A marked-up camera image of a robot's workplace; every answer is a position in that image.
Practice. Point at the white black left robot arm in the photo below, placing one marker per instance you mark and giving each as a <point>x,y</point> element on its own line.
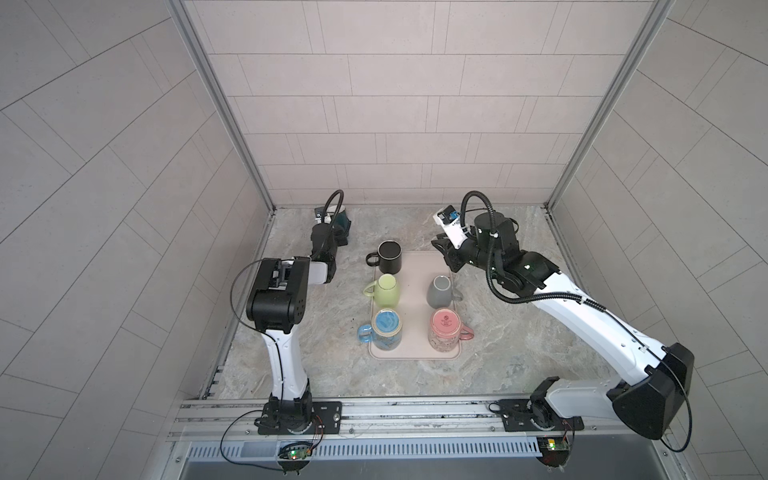
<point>275,306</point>

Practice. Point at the black mug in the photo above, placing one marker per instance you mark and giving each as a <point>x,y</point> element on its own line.
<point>387,257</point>

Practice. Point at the right circuit board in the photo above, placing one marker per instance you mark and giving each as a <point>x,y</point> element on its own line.
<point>555,451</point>

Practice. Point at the left green circuit board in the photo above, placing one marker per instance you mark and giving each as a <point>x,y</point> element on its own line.
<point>295,456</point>

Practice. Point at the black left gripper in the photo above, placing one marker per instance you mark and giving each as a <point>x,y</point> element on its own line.
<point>338,234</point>

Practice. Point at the beige drying mat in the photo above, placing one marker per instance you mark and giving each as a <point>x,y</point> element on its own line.
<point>419,268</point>

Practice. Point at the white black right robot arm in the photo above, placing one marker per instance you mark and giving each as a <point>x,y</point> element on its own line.
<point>652,380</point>

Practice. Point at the light green mug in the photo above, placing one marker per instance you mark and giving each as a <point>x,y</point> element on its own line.
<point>385,291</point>

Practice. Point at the pink ghost mug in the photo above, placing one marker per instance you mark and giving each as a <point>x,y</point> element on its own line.
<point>447,331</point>

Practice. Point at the grey mug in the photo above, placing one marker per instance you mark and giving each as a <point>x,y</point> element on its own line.
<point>442,293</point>

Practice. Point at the dark green mug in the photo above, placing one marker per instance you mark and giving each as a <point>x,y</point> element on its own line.
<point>341,223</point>

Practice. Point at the aluminium mounting rail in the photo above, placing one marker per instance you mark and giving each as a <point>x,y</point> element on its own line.
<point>361,418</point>

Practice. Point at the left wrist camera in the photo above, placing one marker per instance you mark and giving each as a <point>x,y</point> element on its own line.
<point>322,215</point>

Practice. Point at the blue butterfly mug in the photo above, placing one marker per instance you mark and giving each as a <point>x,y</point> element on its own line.
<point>384,331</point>

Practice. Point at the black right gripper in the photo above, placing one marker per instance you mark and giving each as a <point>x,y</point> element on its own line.
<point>450,250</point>

